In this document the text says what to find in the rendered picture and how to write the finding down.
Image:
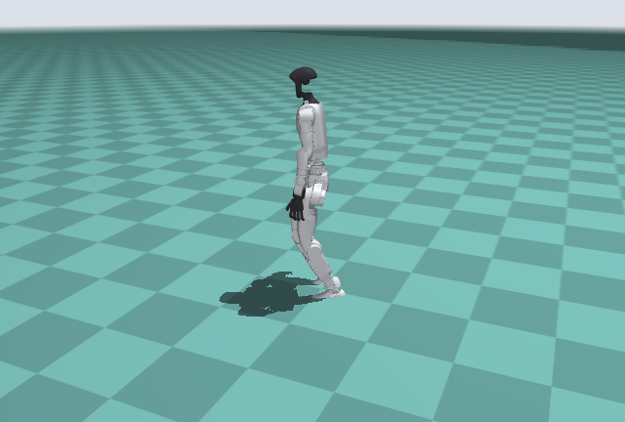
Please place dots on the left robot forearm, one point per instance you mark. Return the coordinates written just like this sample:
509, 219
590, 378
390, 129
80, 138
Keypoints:
303, 168

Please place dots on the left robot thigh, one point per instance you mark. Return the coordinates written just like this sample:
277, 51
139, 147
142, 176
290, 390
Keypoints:
314, 196

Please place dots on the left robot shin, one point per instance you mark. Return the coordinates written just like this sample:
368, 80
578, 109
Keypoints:
320, 267

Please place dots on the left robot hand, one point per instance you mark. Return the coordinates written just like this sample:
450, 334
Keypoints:
296, 205

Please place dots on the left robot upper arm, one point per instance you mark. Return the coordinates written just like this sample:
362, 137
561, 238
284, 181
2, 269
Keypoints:
306, 121

